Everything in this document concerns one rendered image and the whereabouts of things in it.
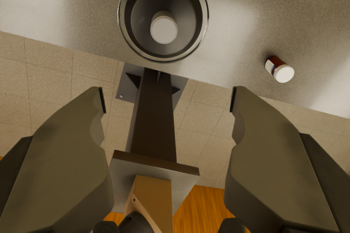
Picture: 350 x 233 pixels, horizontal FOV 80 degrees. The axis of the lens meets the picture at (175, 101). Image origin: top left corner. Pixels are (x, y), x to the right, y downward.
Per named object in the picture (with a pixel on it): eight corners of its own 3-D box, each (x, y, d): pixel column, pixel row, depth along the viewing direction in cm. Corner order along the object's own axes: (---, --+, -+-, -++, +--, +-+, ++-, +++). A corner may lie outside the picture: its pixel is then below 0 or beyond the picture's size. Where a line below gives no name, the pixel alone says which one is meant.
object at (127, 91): (172, 113, 177) (179, 222, 102) (115, 97, 166) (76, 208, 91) (195, 62, 153) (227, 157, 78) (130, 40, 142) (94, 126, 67)
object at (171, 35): (203, -24, 24) (215, -21, 19) (196, 52, 29) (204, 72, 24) (123, -27, 24) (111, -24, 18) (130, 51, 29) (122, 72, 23)
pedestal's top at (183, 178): (170, 211, 96) (170, 220, 93) (98, 200, 89) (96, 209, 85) (198, 167, 80) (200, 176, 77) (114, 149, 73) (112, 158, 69)
